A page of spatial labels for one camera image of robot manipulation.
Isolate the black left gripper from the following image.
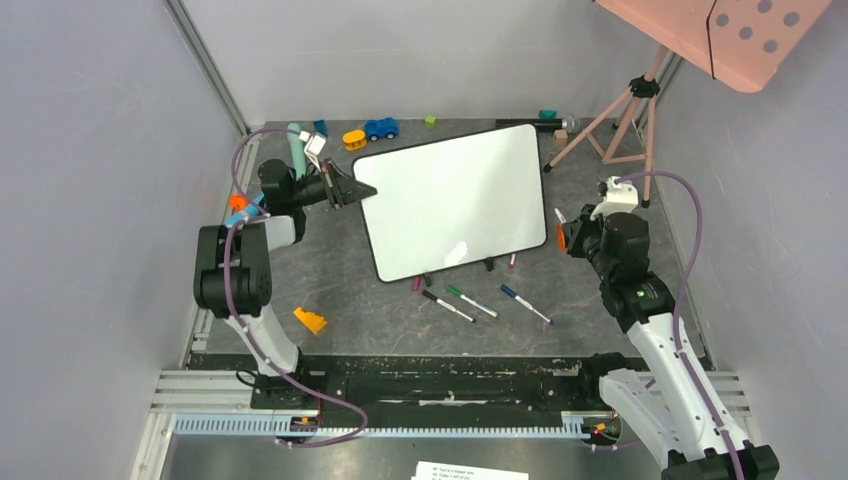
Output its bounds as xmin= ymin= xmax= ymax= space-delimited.
xmin=290 ymin=159 xmax=377 ymax=209

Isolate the white whiteboard with black frame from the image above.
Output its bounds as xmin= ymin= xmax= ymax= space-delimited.
xmin=352 ymin=124 xmax=548 ymax=283

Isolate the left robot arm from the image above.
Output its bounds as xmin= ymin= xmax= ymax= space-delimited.
xmin=193 ymin=159 xmax=378 ymax=408

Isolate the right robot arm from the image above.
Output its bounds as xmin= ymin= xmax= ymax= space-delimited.
xmin=564 ymin=204 xmax=780 ymax=479

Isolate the orange cup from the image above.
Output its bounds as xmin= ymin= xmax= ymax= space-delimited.
xmin=556 ymin=224 xmax=567 ymax=252

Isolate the mint green toy microphone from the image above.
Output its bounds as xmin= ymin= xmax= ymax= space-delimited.
xmin=286 ymin=122 xmax=307 ymax=179

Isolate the dark blue block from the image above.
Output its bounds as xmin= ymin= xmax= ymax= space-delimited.
xmin=313 ymin=119 xmax=329 ymax=138

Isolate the blue toy car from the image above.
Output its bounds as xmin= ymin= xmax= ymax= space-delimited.
xmin=364 ymin=117 xmax=399 ymax=142

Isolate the blue capped marker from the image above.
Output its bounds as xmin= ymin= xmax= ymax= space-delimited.
xmin=500 ymin=284 xmax=554 ymax=325

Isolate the wooden cube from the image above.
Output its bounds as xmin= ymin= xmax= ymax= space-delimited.
xmin=552 ymin=129 xmax=570 ymax=146

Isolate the blue toy crayon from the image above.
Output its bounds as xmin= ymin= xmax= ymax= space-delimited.
xmin=223 ymin=193 xmax=264 ymax=228

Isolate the black flashlight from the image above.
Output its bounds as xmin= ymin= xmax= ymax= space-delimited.
xmin=495 ymin=116 xmax=582 ymax=133

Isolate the orange toy piece at left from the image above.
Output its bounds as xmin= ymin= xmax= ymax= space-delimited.
xmin=228 ymin=194 xmax=249 ymax=213

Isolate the orange wedge block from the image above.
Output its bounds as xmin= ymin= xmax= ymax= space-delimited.
xmin=293 ymin=307 xmax=327 ymax=335

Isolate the green capped marker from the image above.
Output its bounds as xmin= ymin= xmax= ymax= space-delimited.
xmin=444 ymin=285 xmax=499 ymax=318

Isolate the black capped marker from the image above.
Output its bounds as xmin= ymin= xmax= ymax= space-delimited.
xmin=421 ymin=290 xmax=477 ymax=323

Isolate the pink perforated panel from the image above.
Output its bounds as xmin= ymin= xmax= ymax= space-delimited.
xmin=598 ymin=0 xmax=832 ymax=93

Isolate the white paper sheet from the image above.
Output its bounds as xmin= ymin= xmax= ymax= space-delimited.
xmin=411 ymin=461 xmax=529 ymax=480

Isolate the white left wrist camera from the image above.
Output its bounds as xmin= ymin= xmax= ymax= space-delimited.
xmin=298 ymin=131 xmax=327 ymax=160

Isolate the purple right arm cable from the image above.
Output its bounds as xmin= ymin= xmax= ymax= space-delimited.
xmin=616 ymin=170 xmax=747 ymax=480

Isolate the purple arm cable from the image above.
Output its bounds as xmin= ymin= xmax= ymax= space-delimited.
xmin=222 ymin=127 xmax=370 ymax=450
xmin=616 ymin=170 xmax=747 ymax=480

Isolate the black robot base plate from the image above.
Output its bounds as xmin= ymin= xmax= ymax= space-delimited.
xmin=248 ymin=351 xmax=645 ymax=429

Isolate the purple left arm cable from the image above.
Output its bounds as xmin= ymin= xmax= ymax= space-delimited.
xmin=222 ymin=127 xmax=370 ymax=450

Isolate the aluminium frame profile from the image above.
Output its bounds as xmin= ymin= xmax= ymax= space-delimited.
xmin=163 ymin=0 xmax=252 ymax=136

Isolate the white cable duct rail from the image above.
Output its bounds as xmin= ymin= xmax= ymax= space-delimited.
xmin=173 ymin=413 xmax=592 ymax=440

